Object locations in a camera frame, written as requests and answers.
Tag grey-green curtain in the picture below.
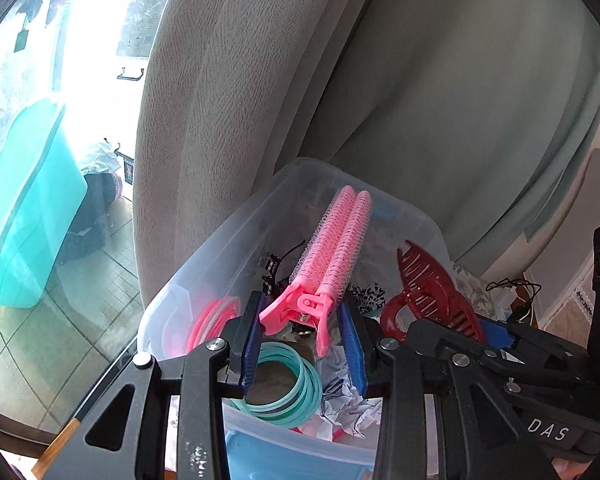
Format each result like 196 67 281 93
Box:
130 0 600 321

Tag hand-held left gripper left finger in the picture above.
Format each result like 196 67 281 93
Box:
35 290 267 480

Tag hanging clothes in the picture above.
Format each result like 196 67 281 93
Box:
10 0 81 56

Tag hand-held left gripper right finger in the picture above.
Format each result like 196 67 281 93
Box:
337 302 556 480

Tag person's right hand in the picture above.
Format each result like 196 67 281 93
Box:
550 452 600 480

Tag pink hair roller clip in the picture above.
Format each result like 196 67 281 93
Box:
259 185 373 358

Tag clear plastic container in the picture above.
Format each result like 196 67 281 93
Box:
137 157 453 480

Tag white standing air conditioner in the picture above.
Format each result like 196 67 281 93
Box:
525 147 600 311

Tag leopard print scrunchie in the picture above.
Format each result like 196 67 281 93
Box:
347 282 387 318

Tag bundle of pink bangles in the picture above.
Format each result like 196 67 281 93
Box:
186 296 243 356

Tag grey floral blanket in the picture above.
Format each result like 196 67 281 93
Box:
450 260 511 322

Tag dark red hair claw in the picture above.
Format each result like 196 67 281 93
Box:
379 241 485 346

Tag white paper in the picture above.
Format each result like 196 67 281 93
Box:
300 342 386 441

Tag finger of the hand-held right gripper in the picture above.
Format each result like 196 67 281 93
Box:
477 316 588 358
407 319 531 396

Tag black studded headband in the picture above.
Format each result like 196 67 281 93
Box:
260 240 306 312

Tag black cable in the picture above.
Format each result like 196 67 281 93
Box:
485 276 543 323

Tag teal plastic tub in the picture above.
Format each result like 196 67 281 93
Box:
0 97 90 309

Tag set of teal bangles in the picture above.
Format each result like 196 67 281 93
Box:
229 341 323 428

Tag beige quilted lace cover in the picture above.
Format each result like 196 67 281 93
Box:
540 280 598 333

